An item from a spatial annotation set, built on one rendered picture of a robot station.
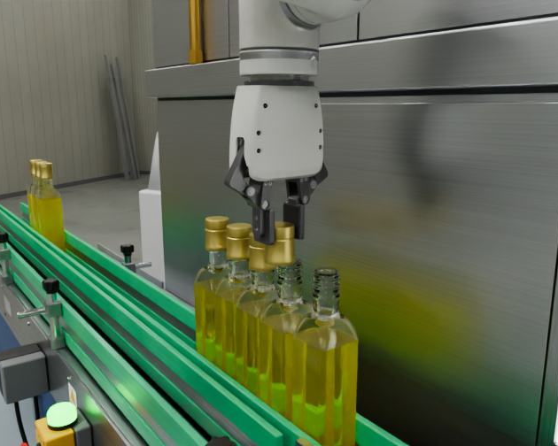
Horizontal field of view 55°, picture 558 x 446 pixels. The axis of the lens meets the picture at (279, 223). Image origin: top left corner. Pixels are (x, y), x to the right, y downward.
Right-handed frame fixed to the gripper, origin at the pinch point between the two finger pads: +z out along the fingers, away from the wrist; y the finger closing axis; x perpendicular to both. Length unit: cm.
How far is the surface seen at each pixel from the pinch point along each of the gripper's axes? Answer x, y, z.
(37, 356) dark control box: -59, 15, 35
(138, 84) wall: -1102, -438, -56
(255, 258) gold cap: -4.9, -0.1, 5.4
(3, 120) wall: -931, -135, 13
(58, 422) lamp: -32, 18, 35
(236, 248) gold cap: -10.2, -0.7, 5.3
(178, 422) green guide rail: -3.2, 11.8, 22.3
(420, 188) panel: 8.5, -13.8, -3.8
